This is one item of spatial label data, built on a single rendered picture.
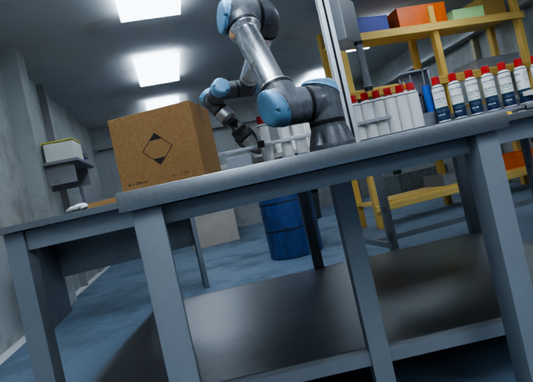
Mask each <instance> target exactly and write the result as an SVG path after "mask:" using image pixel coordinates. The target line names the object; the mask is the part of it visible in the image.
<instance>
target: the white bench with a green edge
mask: <svg viewBox="0 0 533 382"><path fill-rule="evenodd" d="M520 145H521V149H522V152H523V159H524V162H525V166H526V170H527V176H528V180H529V183H530V187H531V193H532V197H533V158H532V154H531V149H530V144H529V141H528V138H526V139H520ZM373 178H374V184H375V188H376V191H377V195H378V202H379V205H380V209H381V213H382V219H383V223H384V226H385V233H386V237H382V238H379V239H368V238H364V239H365V244H369V245H373V246H381V247H385V248H389V250H390V251H392V250H398V249H399V246H398V241H397V240H398V239H402V238H404V237H408V236H411V235H416V234H419V233H423V232H426V231H431V230H435V229H438V228H441V227H446V226H450V225H453V224H456V223H461V222H465V221H466V217H465V216H461V217H458V218H454V219H451V220H446V221H443V222H439V223H434V224H431V225H427V226H424V227H418V228H416V229H412V230H409V231H403V232H401V233H397V234H396V232H395V228H394V224H393V218H392V214H391V211H390V206H389V201H388V197H387V193H386V189H385V183H384V179H383V176H382V174H378V175H374V176H373ZM513 204H514V208H518V207H521V206H524V205H527V204H533V198H530V199H526V200H523V201H518V202H515V203H513Z"/></svg>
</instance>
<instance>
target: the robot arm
mask: <svg viewBox="0 0 533 382"><path fill-rule="evenodd" d="M217 27H218V31H219V33H220V34H221V35H224V36H225V35H228V36H229V38H230V40H231V41H232V42H233V43H235V44H238V45H239V47H240V50H241V51H242V53H243V56H244V58H245V59H246V60H245V63H244V65H243V70H242V73H241V76H240V80H235V81H228V80H226V79H225V78H217V79H215V80H214V82H213V83H212V85H211V86H210V88H208V89H206V90H205V91H204V92H203V93H202V94H201V95H200V97H199V100H200V101H201V103H202V104H203V105H204V106H205V107H206V108H207V109H208V110H209V111H210V112H211V113H212V114H213V115H214V116H215V117H216V121H219V122H220V123H221V124H223V125H224V126H226V125H228V126H229V127H230V128H231V129H232V131H233V132H232V136H233V137H234V138H235V141H236V142H237V144H238V145H239V146H240V147H242V148H244V147H250V146H251V145H250V144H249V142H248V141H244V140H245V139H246V138H247V137H248V136H250V137H249V140H250V141H251V142H252V143H253V144H254V145H257V141H258V139H257V136H256V134H255V132H254V131H253V130H252V129H251V128H250V127H249V128H248V127H246V124H243V123H242V122H240V121H239V120H238V119H236V118H235V116H236V115H235V114H234V113H233V111H232V110H231V109H230V108H229V107H228V106H227V105H226V104H225V103H224V100H227V99H233V98H239V97H252V96H255V95H259V96H258V99H257V107H258V108H259V115H260V117H261V118H262V120H263V122H264V123H265V124H266V125H268V126H269V127H272V128H284V127H287V126H290V125H295V124H304V123H309V127H310V131H311V137H310V147H309V151H310V152H313V151H320V150H323V149H328V148H332V147H338V146H343V145H346V144H350V143H356V139H355V137H354V136H353V134H352V132H351V130H350V129H349V127H348V126H347V123H346V119H345V116H344V111H343V106H342V102H341V98H340V91H339V88H338V86H337V83H336V81H335V80H333V79H331V78H315V79H309V80H307V81H304V82H303V83H302V84H301V86H295V85H294V84H293V81H292V79H291V78H289V77H287V76H284V75H283V73H282V71H281V69H280V68H279V66H278V64H277V62H276V60H275V59H274V57H273V55H272V53H271V51H270V46H271V43H272V40H274V39H276V37H277V35H278V31H279V28H280V18H279V15H278V11H277V10H276V8H275V6H274V5H273V4H272V3H271V2H270V1H268V0H222V1H220V3H219V6H218V8H217Z"/></svg>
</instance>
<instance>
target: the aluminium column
mask: <svg viewBox="0 0 533 382"><path fill-rule="evenodd" d="M315 2H316V8H317V13H318V16H319V19H320V26H321V30H322V33H323V37H324V43H325V47H326V51H327V54H328V61H329V65H330V68H331V72H332V78H333V80H335V81H336V83H337V86H338V88H339V91H340V98H341V102H342V106H343V111H344V116H345V119H346V123H347V126H348V127H349V129H350V130H351V132H352V134H353V136H354V137H355V139H356V143H357V142H361V141H360V137H359V130H358V127H357V124H356V119H355V113H354V110H353V106H352V102H351V95H350V92H349V89H348V84H347V78H346V75H345V71H344V67H343V61H342V57H341V54H340V49H339V43H338V40H337V35H336V30H335V26H334V22H333V18H332V12H331V8H330V5H329V1H328V0H315Z"/></svg>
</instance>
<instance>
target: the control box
mask: <svg viewBox="0 0 533 382"><path fill-rule="evenodd" d="M328 1H329V5H330V8H331V12H332V18H333V22H334V26H335V30H336V35H337V40H338V43H339V49H340V51H343V52H344V51H346V50H349V49H351V48H354V47H355V46H354V42H355V41H358V40H362V39H361V35H360V31H359V25H358V22H357V17H356V14H355V8H354V4H353V2H352V1H351V0H328Z"/></svg>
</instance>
